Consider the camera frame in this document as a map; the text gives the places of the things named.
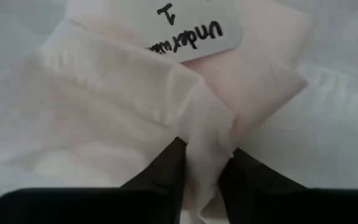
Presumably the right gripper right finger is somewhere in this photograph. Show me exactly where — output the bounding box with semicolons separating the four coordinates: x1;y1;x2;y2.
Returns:
218;147;307;224

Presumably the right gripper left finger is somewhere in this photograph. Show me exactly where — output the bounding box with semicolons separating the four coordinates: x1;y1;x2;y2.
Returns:
119;136;188;224

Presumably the pale pink underwear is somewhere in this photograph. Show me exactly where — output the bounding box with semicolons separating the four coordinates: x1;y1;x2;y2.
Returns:
0;0;315;224

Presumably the white handwritten paper tag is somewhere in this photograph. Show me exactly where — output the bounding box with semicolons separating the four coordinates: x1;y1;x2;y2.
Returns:
116;0;244;63

